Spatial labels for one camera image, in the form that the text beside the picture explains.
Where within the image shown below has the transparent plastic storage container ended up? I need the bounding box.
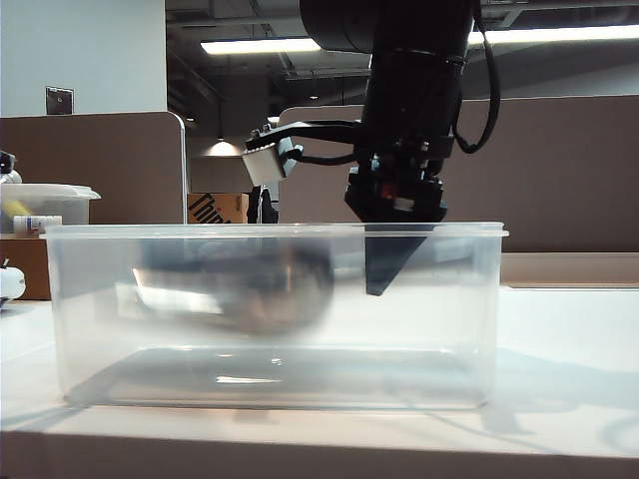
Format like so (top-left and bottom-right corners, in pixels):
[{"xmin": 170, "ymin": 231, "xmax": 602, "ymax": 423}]
[{"xmin": 39, "ymin": 222, "xmax": 510, "ymax": 411}]

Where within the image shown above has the cardboard box with black print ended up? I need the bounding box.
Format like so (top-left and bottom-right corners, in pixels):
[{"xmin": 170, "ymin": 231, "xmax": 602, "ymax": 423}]
[{"xmin": 187, "ymin": 192, "xmax": 250, "ymax": 226}]

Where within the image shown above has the white labelled bottle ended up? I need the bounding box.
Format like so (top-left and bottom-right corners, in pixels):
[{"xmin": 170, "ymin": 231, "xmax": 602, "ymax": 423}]
[{"xmin": 12, "ymin": 215, "xmax": 64, "ymax": 236}]

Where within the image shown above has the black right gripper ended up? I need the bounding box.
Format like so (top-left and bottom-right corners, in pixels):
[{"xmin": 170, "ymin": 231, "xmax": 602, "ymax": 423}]
[{"xmin": 342, "ymin": 134, "xmax": 455, "ymax": 297}]

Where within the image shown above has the white device with black cable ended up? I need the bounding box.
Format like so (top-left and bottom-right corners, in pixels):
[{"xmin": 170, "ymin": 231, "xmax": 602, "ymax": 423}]
[{"xmin": 0, "ymin": 257, "xmax": 26, "ymax": 306}]

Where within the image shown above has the long fluorescent ceiling light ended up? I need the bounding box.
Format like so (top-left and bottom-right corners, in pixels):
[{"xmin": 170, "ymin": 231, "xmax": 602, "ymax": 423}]
[{"xmin": 199, "ymin": 24, "xmax": 639, "ymax": 55}]

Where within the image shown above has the round pendant ceiling lamp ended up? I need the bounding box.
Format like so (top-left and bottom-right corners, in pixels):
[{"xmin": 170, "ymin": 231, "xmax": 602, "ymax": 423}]
[{"xmin": 206, "ymin": 141, "xmax": 246, "ymax": 158}]

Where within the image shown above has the brown rounded desk divider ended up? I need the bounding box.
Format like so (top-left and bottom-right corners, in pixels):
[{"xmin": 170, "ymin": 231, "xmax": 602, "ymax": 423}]
[{"xmin": 0, "ymin": 111, "xmax": 189, "ymax": 250}]

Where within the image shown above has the wide brown desk divider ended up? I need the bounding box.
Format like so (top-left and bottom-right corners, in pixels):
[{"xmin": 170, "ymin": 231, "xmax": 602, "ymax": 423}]
[{"xmin": 276, "ymin": 94, "xmax": 639, "ymax": 254}]

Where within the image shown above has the small translucent lidded container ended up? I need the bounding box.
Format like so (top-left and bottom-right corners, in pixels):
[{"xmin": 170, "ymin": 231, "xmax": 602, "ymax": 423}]
[{"xmin": 0, "ymin": 183, "xmax": 101, "ymax": 236}]

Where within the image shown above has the grey wall switch plate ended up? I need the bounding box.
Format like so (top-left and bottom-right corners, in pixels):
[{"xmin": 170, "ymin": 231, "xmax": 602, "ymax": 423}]
[{"xmin": 45, "ymin": 86, "xmax": 76, "ymax": 116}]

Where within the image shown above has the metal bowl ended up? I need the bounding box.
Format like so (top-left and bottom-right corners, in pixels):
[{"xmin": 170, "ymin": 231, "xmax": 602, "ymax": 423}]
[{"xmin": 131, "ymin": 238, "xmax": 336, "ymax": 341}]

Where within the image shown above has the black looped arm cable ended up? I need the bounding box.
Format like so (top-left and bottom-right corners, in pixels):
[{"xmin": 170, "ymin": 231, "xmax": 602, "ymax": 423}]
[{"xmin": 451, "ymin": 0, "xmax": 502, "ymax": 156}]

